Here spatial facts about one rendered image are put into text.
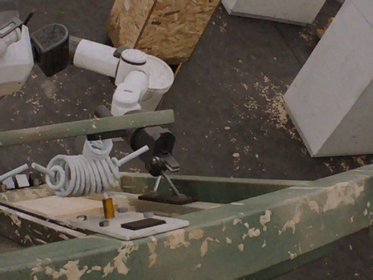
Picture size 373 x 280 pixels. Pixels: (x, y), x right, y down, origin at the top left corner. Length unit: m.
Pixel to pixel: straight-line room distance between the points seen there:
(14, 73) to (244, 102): 2.67
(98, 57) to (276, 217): 1.01
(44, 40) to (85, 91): 1.91
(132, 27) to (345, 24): 1.43
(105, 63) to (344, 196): 0.98
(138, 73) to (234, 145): 2.20
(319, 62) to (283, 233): 3.19
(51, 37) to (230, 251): 1.13
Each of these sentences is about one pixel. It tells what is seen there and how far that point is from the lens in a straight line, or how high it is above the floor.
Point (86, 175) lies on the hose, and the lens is 0.84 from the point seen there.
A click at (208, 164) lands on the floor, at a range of 3.61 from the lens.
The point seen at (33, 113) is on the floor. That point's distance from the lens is 3.45.
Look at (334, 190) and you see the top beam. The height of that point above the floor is 1.87.
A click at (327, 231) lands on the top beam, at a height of 1.83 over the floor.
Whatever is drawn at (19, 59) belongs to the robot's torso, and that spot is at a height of 1.33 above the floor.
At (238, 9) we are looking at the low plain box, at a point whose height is 0.09.
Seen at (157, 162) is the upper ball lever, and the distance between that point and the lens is 1.33.
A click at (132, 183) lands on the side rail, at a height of 0.96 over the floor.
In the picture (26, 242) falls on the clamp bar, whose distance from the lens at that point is 1.25.
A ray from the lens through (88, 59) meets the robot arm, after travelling 1.77.
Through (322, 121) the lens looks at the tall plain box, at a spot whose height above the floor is 0.28.
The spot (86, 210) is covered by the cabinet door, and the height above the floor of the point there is 1.21.
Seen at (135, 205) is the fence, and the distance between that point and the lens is 1.53.
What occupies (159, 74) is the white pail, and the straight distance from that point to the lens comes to 3.44.
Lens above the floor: 2.47
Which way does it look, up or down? 43 degrees down
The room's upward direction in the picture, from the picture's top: 30 degrees clockwise
